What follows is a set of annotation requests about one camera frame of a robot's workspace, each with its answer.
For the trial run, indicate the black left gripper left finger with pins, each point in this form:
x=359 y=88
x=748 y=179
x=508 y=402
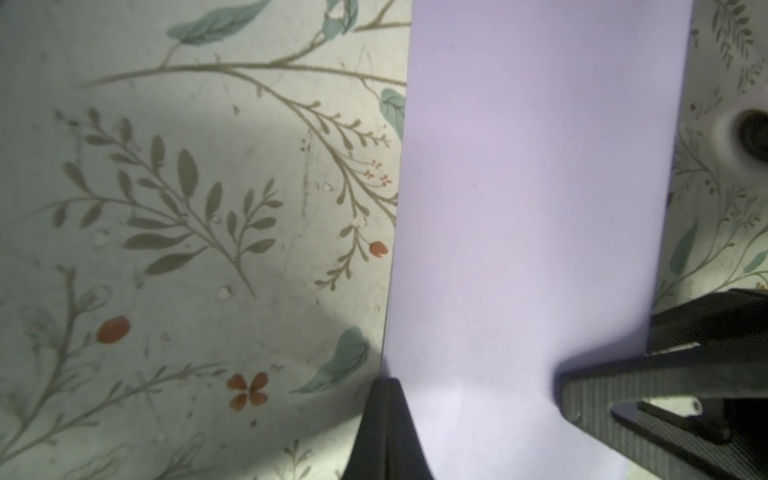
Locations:
x=368 y=459

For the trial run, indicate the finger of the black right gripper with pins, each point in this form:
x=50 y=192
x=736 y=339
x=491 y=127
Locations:
x=695 y=406

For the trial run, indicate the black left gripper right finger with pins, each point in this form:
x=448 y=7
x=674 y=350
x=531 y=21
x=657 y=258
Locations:
x=406 y=456

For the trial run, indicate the lavender paper sheet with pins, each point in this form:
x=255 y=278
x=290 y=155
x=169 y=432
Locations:
x=537 y=147

